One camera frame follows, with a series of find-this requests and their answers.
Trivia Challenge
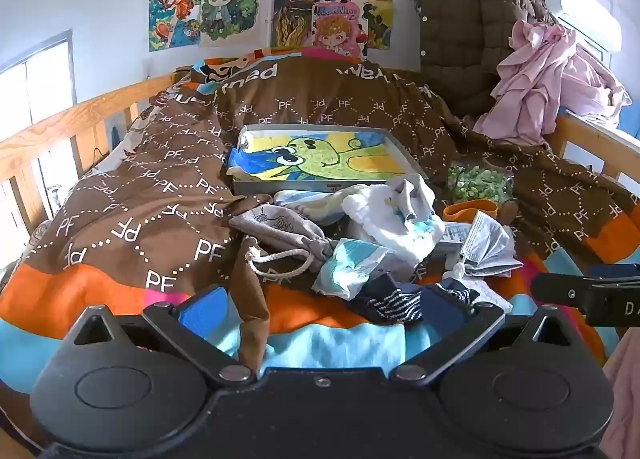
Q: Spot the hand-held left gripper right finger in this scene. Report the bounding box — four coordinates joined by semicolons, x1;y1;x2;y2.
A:
392;284;583;387

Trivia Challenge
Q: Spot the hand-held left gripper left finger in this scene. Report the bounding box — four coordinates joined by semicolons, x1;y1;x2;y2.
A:
60;285;256;385

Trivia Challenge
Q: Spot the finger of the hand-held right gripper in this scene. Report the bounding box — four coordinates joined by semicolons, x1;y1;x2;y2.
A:
530;270;593;312

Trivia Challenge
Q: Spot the navy striped sock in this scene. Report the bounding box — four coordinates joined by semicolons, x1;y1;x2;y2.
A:
345;273;427;325

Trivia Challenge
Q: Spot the grey face mask stack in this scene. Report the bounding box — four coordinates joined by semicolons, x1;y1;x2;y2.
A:
432;212;524;281

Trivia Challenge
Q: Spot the orange cup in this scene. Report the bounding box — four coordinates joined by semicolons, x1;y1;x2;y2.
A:
442;199;499;224

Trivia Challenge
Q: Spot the blue face mask pack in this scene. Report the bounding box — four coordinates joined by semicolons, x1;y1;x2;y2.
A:
312;238;397;301

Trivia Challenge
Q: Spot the white blue printed cloth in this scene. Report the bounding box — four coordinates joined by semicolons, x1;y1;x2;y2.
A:
342;184;447;260

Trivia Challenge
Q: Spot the grey drawstring bag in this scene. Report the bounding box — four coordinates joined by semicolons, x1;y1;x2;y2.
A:
229;204;337;276

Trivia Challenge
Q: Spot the yellow blue striped towel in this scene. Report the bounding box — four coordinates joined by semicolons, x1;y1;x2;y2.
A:
274;186;353;234

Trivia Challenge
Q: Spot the grey shallow box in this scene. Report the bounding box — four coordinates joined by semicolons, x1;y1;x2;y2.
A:
226;124;431;196

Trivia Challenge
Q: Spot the small white cloth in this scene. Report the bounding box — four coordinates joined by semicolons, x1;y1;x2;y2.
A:
445;261;513;314

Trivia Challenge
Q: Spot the person's pink clothing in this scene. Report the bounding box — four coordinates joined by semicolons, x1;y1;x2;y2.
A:
601;333;640;459

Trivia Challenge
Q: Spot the brown printed duvet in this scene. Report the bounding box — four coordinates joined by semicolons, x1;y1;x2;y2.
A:
0;52;640;390

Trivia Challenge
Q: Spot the green creature painting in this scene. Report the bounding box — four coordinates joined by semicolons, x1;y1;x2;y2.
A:
229;132;406;181

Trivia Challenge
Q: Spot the pink garment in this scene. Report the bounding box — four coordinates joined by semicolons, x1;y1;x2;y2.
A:
472;19;633;147

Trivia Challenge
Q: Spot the brown quilted jacket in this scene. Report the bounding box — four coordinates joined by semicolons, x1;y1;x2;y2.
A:
411;0;561;116

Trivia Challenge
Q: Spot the white air conditioner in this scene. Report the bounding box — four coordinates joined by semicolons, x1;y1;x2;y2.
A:
544;0;623;52

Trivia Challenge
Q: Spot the bright window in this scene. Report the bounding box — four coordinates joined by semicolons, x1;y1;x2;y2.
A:
0;30;77;265

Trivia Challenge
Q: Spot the pink framed cartoon poster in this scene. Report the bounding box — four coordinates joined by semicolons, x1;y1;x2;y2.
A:
312;0;371;61

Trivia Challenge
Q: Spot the dark blue swirl painting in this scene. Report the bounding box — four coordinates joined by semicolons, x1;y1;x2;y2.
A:
271;0;342;49

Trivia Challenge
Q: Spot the orange-haired girl wall poster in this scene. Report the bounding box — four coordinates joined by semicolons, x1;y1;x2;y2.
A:
148;0;203;53

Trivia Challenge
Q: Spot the blond figure wall poster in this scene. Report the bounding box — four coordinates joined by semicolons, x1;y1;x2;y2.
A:
199;0;266;48

